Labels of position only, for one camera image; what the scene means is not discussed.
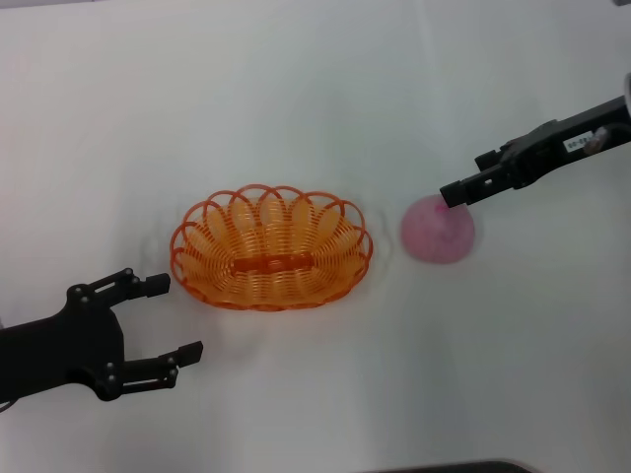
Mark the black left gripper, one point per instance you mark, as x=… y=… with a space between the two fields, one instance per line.
x=64 y=345

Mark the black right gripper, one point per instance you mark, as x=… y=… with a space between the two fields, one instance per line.
x=547 y=148

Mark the pink peach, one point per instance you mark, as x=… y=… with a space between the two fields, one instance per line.
x=436 y=236

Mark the orange woven plastic basket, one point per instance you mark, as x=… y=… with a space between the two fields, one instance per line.
x=271 y=263

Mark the black rounded robot base edge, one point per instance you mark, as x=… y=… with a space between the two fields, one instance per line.
x=453 y=468

